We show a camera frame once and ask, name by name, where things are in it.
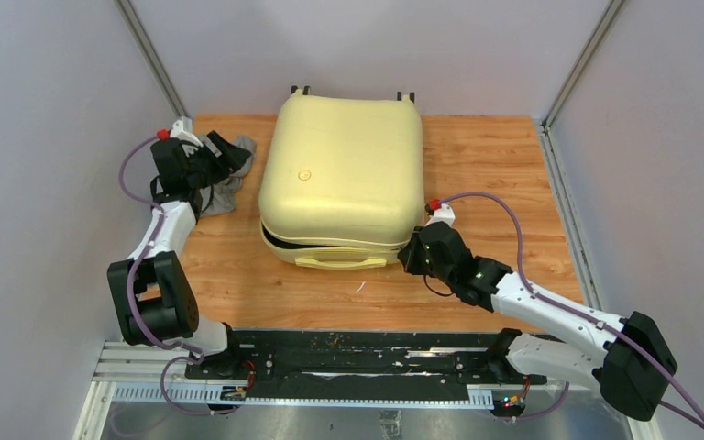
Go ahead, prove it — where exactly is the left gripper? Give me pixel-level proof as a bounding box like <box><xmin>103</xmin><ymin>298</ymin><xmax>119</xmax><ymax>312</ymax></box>
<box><xmin>184</xmin><ymin>133</ymin><xmax>250</xmax><ymax>190</ymax></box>

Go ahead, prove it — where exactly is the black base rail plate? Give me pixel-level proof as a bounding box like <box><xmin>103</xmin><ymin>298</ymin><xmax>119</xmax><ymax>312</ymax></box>
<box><xmin>184</xmin><ymin>329</ymin><xmax>546</xmax><ymax>402</ymax></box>

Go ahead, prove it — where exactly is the cream suitcase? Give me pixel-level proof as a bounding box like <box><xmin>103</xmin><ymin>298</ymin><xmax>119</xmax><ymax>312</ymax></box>
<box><xmin>258</xmin><ymin>86</ymin><xmax>424</xmax><ymax>270</ymax></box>

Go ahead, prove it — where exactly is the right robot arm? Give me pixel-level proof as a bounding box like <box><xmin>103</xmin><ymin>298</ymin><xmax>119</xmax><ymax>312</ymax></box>
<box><xmin>397</xmin><ymin>222</ymin><xmax>677</xmax><ymax>421</ymax></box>

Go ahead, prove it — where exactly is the grey crumpled cloth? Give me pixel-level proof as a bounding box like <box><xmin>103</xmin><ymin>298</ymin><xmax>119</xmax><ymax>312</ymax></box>
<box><xmin>200</xmin><ymin>135</ymin><xmax>258</xmax><ymax>217</ymax></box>

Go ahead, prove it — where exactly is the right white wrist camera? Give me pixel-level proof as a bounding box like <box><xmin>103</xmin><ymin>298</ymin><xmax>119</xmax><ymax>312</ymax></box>
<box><xmin>424</xmin><ymin>199</ymin><xmax>456</xmax><ymax>226</ymax></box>

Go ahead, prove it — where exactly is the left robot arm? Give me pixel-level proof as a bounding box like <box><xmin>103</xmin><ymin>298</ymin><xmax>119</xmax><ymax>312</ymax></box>
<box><xmin>106</xmin><ymin>129</ymin><xmax>257</xmax><ymax>379</ymax></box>

